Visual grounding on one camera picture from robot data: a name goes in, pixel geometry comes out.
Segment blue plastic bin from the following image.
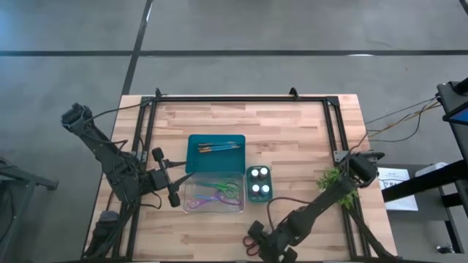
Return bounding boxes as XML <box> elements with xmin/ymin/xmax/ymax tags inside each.
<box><xmin>185</xmin><ymin>134</ymin><xmax>246</xmax><ymax>175</ymax></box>

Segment small teal handled bin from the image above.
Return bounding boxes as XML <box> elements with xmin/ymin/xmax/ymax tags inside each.
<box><xmin>245</xmin><ymin>164</ymin><xmax>273</xmax><ymax>205</ymax></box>

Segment green artificial plant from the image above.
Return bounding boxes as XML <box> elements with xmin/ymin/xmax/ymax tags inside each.
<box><xmin>316</xmin><ymin>167</ymin><xmax>361</xmax><ymax>210</ymax></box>

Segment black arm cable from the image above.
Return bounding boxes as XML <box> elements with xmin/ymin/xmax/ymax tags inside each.
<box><xmin>86</xmin><ymin>93</ymin><xmax>167</xmax><ymax>210</ymax></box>
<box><xmin>265</xmin><ymin>196</ymin><xmax>312</xmax><ymax>232</ymax></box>

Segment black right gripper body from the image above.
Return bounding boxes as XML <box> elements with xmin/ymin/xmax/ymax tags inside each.
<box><xmin>260</xmin><ymin>224</ymin><xmax>293</xmax><ymax>263</ymax></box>

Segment grey paintbrush orange end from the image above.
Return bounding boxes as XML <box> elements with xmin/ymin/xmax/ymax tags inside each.
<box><xmin>199</xmin><ymin>142</ymin><xmax>241</xmax><ymax>148</ymax></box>

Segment black equipment stand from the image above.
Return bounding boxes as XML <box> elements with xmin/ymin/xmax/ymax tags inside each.
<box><xmin>380</xmin><ymin>77</ymin><xmax>468</xmax><ymax>256</ymax></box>

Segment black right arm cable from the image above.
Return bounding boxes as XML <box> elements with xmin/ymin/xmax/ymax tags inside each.
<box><xmin>265</xmin><ymin>196</ymin><xmax>312</xmax><ymax>232</ymax></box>

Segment black aluminium table frame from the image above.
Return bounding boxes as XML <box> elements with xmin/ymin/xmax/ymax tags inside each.
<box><xmin>111</xmin><ymin>87</ymin><xmax>401</xmax><ymax>262</ymax></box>

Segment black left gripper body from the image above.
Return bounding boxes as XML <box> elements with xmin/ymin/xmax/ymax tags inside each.
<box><xmin>148</xmin><ymin>168</ymin><xmax>172</xmax><ymax>191</ymax></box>

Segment white box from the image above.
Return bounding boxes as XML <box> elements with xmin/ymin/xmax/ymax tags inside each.
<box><xmin>415</xmin><ymin>161</ymin><xmax>449</xmax><ymax>178</ymax></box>

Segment blue screen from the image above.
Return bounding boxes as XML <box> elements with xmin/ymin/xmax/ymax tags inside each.
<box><xmin>442</xmin><ymin>104</ymin><xmax>468</xmax><ymax>127</ymax></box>

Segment clear plastic bin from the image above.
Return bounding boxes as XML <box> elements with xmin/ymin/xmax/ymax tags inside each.
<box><xmin>182</xmin><ymin>171</ymin><xmax>245</xmax><ymax>214</ymax></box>

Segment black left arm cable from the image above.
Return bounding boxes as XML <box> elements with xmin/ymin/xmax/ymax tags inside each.
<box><xmin>86</xmin><ymin>93</ymin><xmax>167</xmax><ymax>210</ymax></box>

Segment white paper sheet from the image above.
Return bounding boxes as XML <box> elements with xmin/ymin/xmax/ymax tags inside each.
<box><xmin>375</xmin><ymin>167</ymin><xmax>420</xmax><ymax>212</ymax></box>

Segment black cable bundle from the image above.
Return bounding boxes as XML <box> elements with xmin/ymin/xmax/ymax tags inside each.
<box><xmin>343</xmin><ymin>204</ymin><xmax>401</xmax><ymax>262</ymax></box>
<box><xmin>83</xmin><ymin>197</ymin><xmax>143</xmax><ymax>260</ymax></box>

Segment purple scissors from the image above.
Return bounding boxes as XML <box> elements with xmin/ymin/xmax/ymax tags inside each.
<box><xmin>186</xmin><ymin>190</ymin><xmax>244</xmax><ymax>210</ymax></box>

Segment grey metal bracket plate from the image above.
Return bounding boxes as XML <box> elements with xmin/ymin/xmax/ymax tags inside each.
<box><xmin>332</xmin><ymin>149</ymin><xmax>350</xmax><ymax>164</ymax></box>

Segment coloured cable run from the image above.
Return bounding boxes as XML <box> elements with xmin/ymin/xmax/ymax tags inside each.
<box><xmin>350</xmin><ymin>96</ymin><xmax>444</xmax><ymax>153</ymax></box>

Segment green scissors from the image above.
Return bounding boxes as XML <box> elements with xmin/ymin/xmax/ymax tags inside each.
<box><xmin>199</xmin><ymin>180</ymin><xmax>241</xmax><ymax>199</ymax></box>

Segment red and black scissors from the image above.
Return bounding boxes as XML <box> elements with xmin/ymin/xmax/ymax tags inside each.
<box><xmin>242</xmin><ymin>235</ymin><xmax>261</xmax><ymax>256</ymax></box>

